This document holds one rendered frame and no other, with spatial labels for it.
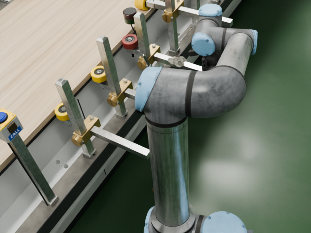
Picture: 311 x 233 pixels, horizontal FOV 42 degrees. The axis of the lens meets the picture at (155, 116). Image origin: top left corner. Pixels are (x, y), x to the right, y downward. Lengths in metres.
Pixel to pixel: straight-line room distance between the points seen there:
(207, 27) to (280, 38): 1.91
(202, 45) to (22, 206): 1.02
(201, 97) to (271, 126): 1.82
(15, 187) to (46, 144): 0.23
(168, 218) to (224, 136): 1.43
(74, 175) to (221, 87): 0.96
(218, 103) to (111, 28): 1.21
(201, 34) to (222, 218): 0.65
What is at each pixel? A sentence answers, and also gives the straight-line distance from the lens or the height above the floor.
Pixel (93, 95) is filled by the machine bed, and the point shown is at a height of 0.71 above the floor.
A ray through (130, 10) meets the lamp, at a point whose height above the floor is 1.11.
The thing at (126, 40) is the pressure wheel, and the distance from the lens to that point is 1.97.
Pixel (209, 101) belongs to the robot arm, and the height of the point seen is 1.41.
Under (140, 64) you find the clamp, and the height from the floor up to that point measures 0.85.
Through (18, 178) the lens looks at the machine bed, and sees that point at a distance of 1.83.
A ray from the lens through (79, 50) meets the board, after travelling 1.98.
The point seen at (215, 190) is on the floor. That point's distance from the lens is 2.43.
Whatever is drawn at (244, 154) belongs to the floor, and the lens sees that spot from 2.58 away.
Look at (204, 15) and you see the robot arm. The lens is 1.58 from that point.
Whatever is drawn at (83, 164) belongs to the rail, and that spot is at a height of 0.70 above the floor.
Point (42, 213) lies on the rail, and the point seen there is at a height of 0.70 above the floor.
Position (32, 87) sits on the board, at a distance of 1.88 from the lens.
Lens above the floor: 2.10
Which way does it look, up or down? 49 degrees down
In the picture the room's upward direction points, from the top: 10 degrees counter-clockwise
